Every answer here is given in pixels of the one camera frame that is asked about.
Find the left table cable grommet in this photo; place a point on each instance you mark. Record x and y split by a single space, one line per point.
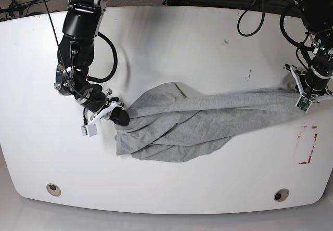
53 190

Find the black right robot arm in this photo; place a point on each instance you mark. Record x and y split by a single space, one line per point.
76 54

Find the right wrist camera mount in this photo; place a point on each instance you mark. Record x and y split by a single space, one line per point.
89 127

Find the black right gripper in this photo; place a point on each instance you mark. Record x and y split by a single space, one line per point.
91 96

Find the right table cable grommet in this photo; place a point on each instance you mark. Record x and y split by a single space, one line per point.
281 195

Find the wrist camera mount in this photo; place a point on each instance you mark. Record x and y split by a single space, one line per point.
89 127
304 103

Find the table cable grommet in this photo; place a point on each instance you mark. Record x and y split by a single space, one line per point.
53 190
281 195

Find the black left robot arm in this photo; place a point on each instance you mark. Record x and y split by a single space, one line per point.
316 16

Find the black tripod stand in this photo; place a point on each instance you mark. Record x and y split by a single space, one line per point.
15 6

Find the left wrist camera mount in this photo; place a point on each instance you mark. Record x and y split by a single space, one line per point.
304 103

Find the grey T-shirt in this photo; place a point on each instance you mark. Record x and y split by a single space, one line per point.
166 125

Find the red tape rectangle marking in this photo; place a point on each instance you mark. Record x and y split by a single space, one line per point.
305 144

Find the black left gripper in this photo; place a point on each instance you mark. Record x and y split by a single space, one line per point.
314 82

